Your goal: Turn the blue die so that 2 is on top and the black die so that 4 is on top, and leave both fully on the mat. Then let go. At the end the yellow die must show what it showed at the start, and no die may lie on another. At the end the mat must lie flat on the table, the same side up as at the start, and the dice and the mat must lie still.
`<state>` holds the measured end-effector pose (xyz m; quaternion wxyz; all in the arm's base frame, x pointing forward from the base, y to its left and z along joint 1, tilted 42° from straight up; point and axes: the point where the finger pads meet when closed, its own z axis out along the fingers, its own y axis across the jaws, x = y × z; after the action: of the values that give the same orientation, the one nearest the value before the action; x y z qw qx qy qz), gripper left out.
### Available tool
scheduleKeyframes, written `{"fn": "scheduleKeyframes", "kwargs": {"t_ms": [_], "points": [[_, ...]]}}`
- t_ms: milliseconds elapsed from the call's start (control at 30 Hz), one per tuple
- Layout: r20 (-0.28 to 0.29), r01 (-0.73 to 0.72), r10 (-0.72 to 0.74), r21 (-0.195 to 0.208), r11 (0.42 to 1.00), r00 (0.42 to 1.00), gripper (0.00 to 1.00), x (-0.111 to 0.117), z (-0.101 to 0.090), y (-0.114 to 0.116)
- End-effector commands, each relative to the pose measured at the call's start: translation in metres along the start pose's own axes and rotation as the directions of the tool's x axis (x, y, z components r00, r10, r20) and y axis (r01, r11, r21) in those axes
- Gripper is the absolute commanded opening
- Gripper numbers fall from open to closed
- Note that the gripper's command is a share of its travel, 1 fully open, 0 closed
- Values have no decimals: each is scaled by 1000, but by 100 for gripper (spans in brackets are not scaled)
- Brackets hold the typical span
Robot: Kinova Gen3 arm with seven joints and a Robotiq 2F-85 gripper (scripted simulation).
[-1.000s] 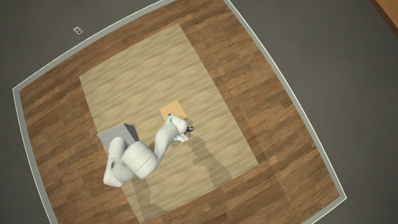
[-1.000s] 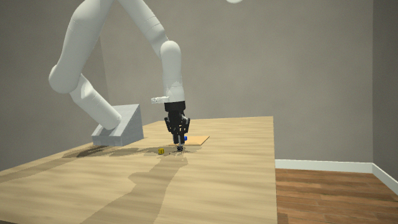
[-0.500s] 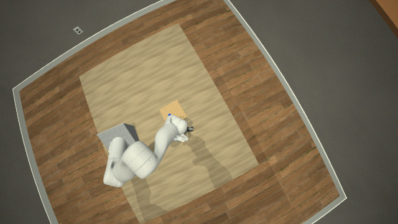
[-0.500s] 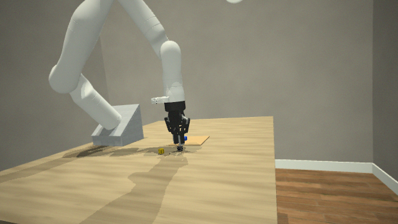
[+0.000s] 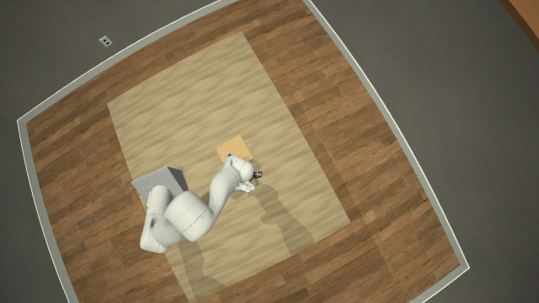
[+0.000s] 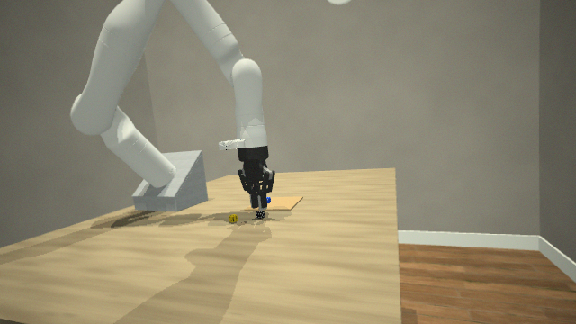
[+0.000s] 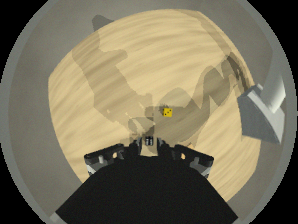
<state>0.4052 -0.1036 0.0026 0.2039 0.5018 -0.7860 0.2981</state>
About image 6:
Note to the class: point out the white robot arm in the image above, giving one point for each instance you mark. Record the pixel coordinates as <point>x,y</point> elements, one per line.
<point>120,46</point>

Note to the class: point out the tan square mat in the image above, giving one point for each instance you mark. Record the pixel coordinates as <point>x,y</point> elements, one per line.
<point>279,204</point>

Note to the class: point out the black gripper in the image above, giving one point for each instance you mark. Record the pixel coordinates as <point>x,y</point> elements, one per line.
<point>255,170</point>

